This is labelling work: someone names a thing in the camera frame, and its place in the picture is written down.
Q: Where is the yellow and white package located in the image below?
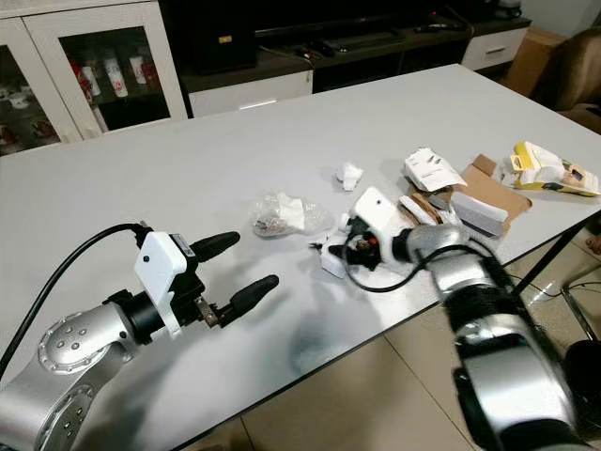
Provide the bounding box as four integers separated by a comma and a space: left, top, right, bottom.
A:
510, 140, 601, 198

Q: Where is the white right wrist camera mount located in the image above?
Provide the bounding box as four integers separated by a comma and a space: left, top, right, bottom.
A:
349, 185, 412, 248

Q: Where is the long white drawer front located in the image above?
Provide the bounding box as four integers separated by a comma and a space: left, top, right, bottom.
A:
188, 70, 315, 119

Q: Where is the brown leather armchair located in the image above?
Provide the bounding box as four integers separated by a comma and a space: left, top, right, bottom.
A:
529, 27, 601, 133

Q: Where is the brown open cardboard box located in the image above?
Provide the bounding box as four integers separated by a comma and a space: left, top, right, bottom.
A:
408, 153, 534, 237

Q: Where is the black tv stand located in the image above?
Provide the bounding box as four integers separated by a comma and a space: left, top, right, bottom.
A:
161, 0, 532, 119

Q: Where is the crumpled clear plastic bag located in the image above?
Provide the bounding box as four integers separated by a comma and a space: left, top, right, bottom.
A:
251, 191, 335, 239

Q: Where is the orange brown cardboard carton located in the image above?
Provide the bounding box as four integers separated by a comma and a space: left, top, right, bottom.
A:
499, 25, 564, 96

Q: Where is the crumpled white tissue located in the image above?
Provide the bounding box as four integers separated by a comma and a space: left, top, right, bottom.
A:
333, 162, 365, 192

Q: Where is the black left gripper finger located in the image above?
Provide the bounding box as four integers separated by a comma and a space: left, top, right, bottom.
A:
223, 274, 281, 326
191, 231, 242, 263

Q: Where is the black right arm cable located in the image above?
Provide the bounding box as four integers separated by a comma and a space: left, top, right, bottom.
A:
342, 233, 494, 294

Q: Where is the white bottle with red label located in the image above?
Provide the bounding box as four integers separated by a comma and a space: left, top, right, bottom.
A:
103, 54, 129, 99
130, 54, 152, 87
79, 61, 100, 103

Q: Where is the white glass door cabinet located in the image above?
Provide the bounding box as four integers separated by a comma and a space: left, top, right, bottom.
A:
0, 0, 191, 157

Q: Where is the short white drawer front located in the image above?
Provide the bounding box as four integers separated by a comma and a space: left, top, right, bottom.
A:
461, 25, 531, 71

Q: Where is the black speaker box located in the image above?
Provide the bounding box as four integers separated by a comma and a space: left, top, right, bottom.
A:
161, 0, 260, 78

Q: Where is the black table leg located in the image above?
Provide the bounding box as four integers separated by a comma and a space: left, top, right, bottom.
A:
515, 211, 601, 298

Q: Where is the black round rubbish bin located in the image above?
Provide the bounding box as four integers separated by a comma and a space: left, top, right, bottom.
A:
563, 338, 601, 443

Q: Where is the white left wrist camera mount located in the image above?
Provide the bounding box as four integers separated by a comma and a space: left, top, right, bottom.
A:
133, 228, 199, 340

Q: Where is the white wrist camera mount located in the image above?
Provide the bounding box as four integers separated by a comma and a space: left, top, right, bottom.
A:
349, 185, 412, 248
133, 228, 199, 340

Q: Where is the white flat box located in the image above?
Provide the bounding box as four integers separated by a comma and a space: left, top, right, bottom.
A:
450, 190, 514, 237

